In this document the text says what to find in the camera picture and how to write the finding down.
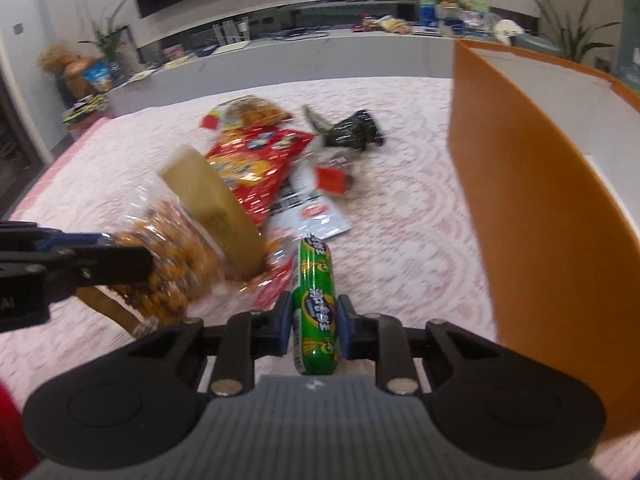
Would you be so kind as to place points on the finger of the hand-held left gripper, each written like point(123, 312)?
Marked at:
point(80, 238)
point(115, 266)

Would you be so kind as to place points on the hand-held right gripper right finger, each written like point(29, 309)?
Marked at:
point(345, 327)

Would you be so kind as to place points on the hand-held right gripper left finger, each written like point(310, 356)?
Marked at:
point(283, 322)

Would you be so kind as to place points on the green sausage snack stick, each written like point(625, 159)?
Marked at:
point(315, 300)

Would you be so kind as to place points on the clear snack bag tan label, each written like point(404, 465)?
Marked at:
point(210, 205)

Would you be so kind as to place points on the dark green seaweed packet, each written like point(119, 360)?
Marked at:
point(352, 130)

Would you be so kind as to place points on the clear snack bag red-yellow label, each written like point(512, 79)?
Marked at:
point(247, 112)

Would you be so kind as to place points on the orange cardboard box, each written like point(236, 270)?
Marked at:
point(525, 210)

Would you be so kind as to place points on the pink lace tablecloth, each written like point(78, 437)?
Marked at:
point(410, 260)

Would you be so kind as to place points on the white packet with red label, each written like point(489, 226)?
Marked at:
point(315, 215)

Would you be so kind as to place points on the clear wrapper with red cube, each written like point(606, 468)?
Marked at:
point(332, 180)

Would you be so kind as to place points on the red cloth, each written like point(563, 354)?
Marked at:
point(12, 430)

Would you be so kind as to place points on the red snack bag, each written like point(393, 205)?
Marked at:
point(260, 170)

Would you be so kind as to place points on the blue snack bag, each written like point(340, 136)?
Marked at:
point(98, 75)

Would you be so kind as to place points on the brown stuffed toy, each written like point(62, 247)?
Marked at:
point(62, 62)

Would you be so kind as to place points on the potted plant with thin leaves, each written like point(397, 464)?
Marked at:
point(107, 40)

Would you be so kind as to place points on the white tv console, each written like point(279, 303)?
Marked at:
point(320, 60)

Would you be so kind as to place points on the pile of snack packets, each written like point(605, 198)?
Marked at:
point(385, 25)

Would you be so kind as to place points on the white round device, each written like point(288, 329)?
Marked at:
point(507, 29)

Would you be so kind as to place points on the long-leaf potted plant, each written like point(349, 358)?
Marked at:
point(575, 35)

